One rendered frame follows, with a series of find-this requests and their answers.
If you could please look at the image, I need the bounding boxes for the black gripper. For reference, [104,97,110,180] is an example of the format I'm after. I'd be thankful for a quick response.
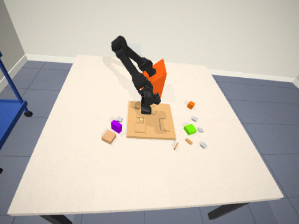
[141,94,151,114]

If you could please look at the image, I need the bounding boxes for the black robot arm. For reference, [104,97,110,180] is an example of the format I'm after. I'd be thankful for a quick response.
[112,35,161,105]

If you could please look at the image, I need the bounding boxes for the purple block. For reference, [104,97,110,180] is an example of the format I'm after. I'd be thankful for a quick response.
[111,120,122,134]

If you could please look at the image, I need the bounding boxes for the lime green cube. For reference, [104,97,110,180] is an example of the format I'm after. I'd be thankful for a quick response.
[184,124,197,135]

